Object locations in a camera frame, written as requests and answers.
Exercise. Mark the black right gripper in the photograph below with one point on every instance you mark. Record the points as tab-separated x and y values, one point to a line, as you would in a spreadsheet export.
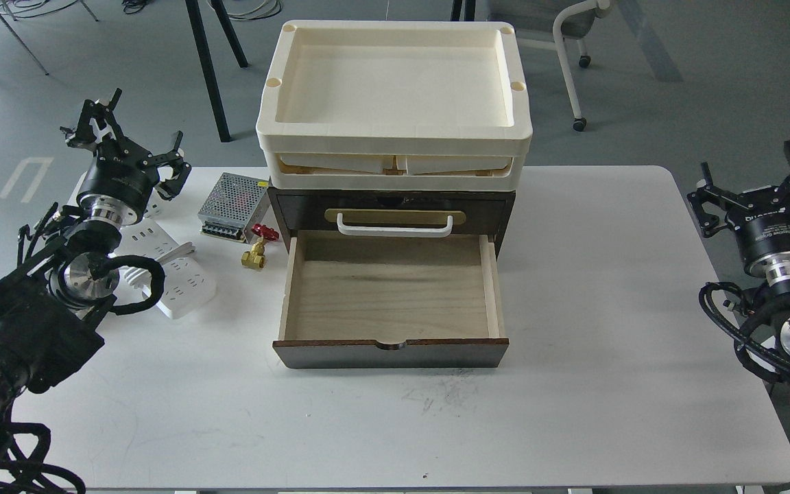
763	238

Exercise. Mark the metal mesh power supply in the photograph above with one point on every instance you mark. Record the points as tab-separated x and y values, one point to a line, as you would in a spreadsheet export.
234	205

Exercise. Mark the white office chair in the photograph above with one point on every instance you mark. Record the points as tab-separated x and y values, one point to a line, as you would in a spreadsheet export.
551	24

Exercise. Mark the cream plastic tray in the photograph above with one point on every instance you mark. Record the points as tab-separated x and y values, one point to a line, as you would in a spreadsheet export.
395	106

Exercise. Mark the brass valve red handle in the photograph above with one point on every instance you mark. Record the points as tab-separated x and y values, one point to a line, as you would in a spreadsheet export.
255	257

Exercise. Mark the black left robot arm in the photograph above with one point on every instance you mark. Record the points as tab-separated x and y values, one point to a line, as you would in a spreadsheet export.
67	280

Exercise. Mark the black table legs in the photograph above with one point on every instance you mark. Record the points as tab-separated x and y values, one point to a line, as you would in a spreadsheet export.
207	67

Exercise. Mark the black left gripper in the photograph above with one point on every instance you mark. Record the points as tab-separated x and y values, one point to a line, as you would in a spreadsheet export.
98	131

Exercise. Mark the white power strip with cable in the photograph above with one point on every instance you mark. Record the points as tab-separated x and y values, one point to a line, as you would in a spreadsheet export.
187	285

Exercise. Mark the open wooden drawer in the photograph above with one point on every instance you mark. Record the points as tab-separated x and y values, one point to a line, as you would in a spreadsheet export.
389	302

